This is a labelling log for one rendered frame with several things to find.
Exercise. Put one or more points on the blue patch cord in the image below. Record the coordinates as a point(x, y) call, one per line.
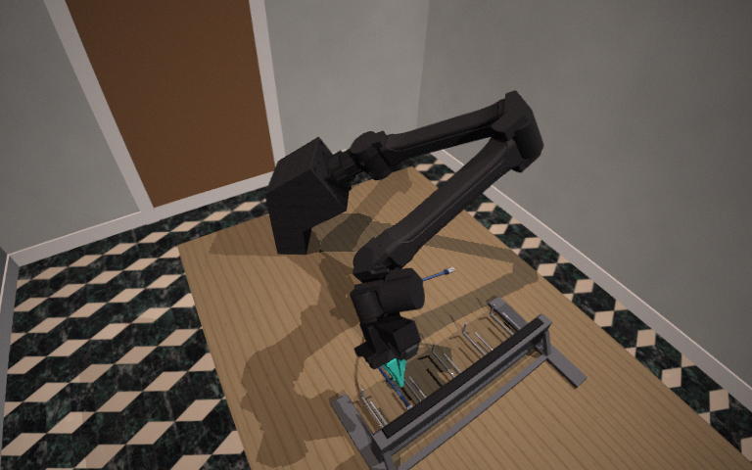
point(386, 377)

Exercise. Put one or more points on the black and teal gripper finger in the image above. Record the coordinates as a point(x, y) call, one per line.
point(393, 370)
point(401, 365)

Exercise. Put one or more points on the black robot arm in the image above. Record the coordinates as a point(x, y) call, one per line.
point(379, 263)

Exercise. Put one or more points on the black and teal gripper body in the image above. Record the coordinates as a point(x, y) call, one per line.
point(374, 359)

